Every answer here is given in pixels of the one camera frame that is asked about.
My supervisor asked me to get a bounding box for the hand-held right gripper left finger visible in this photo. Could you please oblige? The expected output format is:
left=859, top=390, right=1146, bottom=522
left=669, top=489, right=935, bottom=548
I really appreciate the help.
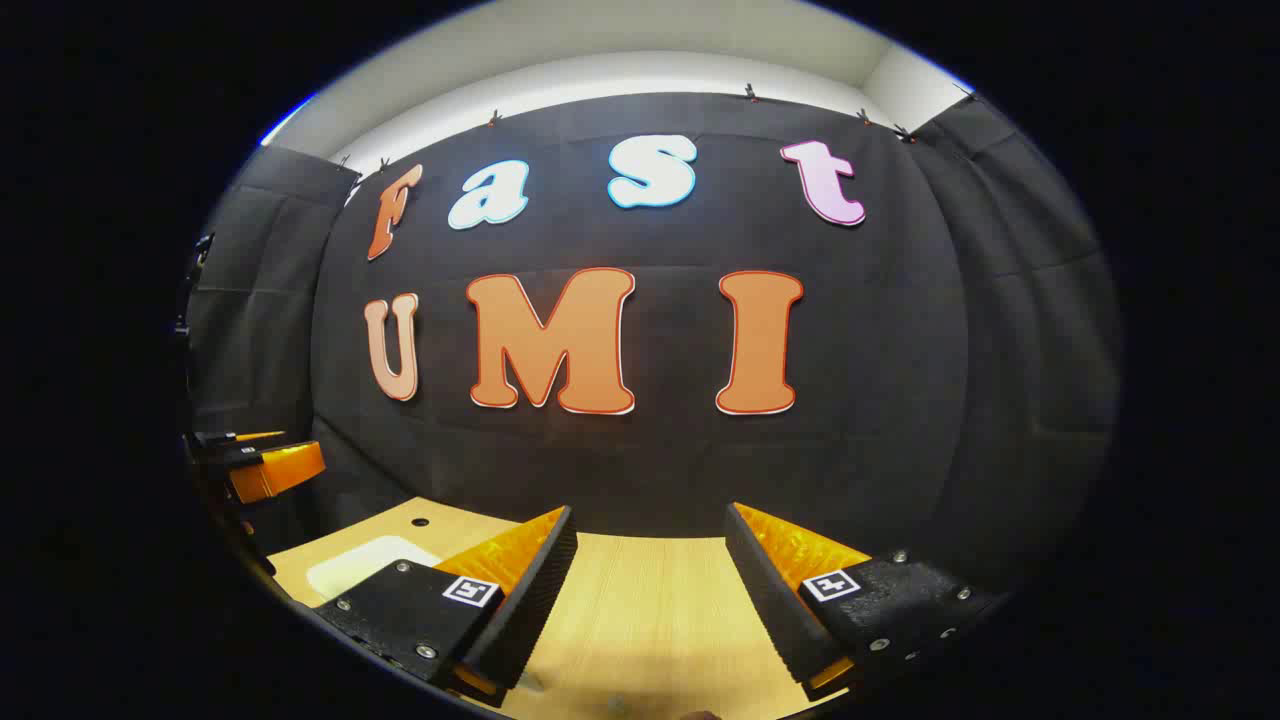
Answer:
left=315, top=505, right=580, bottom=707

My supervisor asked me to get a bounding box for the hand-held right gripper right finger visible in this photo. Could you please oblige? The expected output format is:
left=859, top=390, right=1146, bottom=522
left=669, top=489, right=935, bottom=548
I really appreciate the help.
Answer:
left=724, top=502, right=1009, bottom=703

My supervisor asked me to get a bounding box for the pale yellow suitcase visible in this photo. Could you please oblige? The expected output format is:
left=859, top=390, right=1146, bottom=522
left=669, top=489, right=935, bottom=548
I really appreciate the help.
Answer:
left=305, top=535, right=443, bottom=603

